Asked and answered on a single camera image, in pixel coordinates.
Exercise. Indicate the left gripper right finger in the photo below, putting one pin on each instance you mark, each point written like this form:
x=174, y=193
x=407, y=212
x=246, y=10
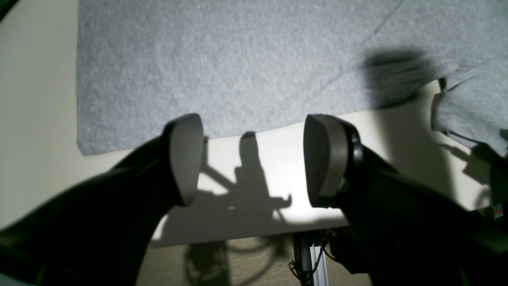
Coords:
x=407, y=233

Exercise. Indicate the grey T-shirt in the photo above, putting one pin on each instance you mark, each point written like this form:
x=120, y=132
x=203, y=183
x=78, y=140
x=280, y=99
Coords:
x=258, y=65

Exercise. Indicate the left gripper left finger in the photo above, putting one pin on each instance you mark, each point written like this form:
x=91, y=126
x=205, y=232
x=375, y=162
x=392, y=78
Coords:
x=97, y=232

